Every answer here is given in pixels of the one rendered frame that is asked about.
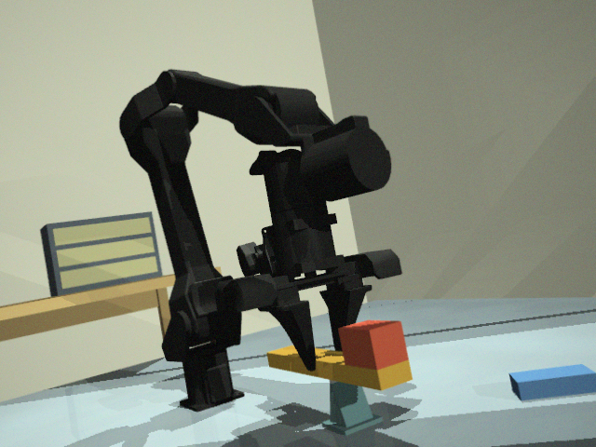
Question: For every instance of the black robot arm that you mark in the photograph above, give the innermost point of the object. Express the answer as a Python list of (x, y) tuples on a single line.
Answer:
[(335, 162)]

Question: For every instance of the yellow bar with red block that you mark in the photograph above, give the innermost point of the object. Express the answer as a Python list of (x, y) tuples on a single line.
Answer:
[(374, 355)]

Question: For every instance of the blue rectangular bar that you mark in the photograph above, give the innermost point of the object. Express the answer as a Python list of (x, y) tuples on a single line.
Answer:
[(554, 382)]

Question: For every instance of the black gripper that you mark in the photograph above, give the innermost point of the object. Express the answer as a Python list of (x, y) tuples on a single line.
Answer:
[(305, 244)]

